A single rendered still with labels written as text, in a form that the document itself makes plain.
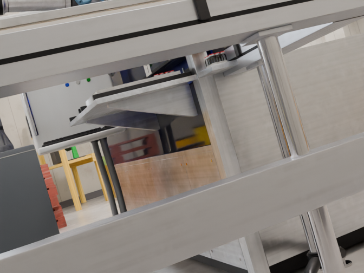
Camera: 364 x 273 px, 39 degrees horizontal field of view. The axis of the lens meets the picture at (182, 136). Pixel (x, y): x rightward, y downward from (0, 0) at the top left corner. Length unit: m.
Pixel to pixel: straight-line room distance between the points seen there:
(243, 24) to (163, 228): 0.46
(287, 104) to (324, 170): 0.17
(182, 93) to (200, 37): 0.97
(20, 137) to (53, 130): 6.70
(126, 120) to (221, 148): 0.67
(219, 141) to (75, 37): 1.06
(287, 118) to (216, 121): 0.80
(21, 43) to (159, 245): 0.46
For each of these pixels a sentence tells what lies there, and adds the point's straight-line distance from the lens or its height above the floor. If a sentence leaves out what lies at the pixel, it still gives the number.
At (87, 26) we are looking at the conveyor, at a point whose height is 0.92.
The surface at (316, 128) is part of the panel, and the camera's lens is 2.16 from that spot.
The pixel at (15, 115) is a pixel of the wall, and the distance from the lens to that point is 9.55.
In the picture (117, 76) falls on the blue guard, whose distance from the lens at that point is 2.98.
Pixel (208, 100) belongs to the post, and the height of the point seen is 0.77.
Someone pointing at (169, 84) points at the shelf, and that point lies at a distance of 1.92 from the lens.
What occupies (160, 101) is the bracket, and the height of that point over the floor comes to 0.82.
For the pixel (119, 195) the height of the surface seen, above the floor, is 0.44.
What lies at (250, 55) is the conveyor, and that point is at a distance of 1.79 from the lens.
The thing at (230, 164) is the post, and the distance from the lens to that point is 1.96.
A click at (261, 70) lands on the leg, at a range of 1.83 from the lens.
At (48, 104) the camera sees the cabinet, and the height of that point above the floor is 1.03.
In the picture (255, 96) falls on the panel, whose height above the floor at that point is 0.74.
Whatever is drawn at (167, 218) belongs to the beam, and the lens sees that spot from 1.02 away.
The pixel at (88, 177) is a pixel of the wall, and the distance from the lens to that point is 9.71.
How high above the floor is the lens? 0.67
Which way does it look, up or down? level
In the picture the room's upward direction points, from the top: 16 degrees counter-clockwise
